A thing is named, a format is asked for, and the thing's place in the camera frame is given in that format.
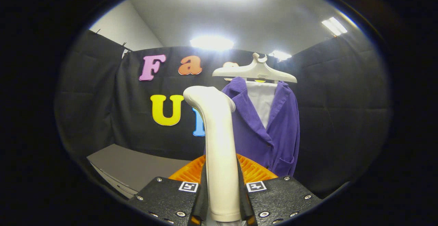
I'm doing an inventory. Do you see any black backdrop cloth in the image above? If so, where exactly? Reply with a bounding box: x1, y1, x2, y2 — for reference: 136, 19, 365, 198
55, 29, 390, 199

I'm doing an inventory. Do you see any rectangular ceiling light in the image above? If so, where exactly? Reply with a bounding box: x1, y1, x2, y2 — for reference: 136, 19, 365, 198
190, 36, 235, 51

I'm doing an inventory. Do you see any white garment steamer head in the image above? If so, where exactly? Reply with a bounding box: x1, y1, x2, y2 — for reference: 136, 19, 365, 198
183, 86, 242, 222

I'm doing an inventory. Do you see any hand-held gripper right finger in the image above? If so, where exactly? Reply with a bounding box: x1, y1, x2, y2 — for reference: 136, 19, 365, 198
236, 153, 323, 226

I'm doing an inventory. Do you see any grey cabinet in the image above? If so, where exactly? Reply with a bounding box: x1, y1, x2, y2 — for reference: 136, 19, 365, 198
86, 144, 192, 199

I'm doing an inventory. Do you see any double-tube ceiling light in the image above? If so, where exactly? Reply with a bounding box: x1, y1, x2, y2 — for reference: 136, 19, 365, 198
322, 16, 348, 36

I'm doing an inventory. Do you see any small ceiling light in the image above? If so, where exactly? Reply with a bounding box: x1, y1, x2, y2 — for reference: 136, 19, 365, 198
269, 50, 292, 61

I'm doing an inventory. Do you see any white clothes hanger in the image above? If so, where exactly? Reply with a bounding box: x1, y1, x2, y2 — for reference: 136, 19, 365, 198
212, 52, 298, 84

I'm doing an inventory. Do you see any purple jacket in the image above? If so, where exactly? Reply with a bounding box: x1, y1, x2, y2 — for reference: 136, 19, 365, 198
204, 77, 300, 178

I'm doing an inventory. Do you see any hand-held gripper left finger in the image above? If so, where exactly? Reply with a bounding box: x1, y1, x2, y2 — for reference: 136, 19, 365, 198
127, 155, 209, 226

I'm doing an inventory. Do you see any white inner shirt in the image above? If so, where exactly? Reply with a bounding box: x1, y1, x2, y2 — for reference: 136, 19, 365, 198
246, 81, 278, 129

